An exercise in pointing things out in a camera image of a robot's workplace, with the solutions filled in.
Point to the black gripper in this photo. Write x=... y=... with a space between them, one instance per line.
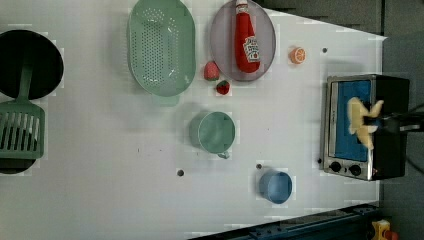
x=404 y=123

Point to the green mug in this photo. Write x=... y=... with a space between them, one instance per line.
x=213 y=132

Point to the green perforated colander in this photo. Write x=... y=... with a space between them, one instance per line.
x=161 y=48

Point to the black round pan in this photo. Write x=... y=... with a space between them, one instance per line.
x=24 y=48

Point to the pink strawberry toy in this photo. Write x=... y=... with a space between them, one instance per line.
x=211 y=71

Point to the black toaster oven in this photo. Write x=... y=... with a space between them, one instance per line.
x=343 y=154

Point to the yellow plush banana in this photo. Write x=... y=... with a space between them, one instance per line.
x=356 y=114

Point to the red ketchup bottle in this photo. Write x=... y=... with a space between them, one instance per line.
x=246 y=48

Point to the blue cup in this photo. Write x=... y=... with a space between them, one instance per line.
x=275 y=186

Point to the red strawberry toy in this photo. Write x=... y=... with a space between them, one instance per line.
x=223 y=87

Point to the grey oval plate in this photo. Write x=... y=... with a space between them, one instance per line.
x=222 y=34

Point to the orange slice toy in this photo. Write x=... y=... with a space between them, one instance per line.
x=297 y=55

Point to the green slotted spatula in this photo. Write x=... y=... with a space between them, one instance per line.
x=22 y=125

